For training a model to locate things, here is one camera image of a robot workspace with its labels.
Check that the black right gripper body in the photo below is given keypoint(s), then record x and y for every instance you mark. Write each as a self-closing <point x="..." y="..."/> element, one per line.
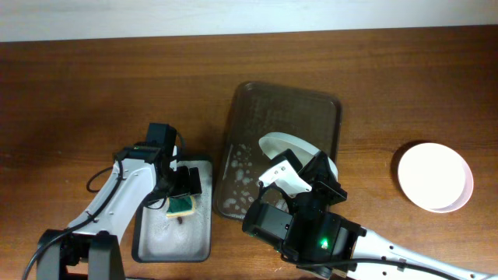
<point x="322" y="195"/>

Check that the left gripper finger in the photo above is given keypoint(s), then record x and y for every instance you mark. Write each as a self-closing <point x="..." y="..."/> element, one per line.
<point x="182" y="183"/>
<point x="194" y="183"/>

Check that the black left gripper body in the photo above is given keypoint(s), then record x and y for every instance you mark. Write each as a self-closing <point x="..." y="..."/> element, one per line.
<point x="167" y="186"/>

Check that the green yellow sponge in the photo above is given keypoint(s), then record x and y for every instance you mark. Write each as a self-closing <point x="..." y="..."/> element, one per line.
<point x="179" y="207"/>

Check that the pale green plate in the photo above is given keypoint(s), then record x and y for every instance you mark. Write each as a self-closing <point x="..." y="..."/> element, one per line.
<point x="275" y="143"/>

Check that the cream white plate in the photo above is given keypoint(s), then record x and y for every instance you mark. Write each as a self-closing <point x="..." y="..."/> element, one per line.
<point x="432" y="176"/>

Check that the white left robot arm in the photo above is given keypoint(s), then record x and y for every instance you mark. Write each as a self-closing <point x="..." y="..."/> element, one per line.
<point x="89" y="248"/>

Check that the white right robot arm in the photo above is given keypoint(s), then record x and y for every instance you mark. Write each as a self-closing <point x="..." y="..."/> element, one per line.
<point x="378" y="258"/>

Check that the small black soapy tray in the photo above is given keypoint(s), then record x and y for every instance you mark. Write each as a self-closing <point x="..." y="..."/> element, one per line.
<point x="160" y="237"/>

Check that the dark brown serving tray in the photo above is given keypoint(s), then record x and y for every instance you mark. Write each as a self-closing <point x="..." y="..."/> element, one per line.
<point x="259" y="108"/>

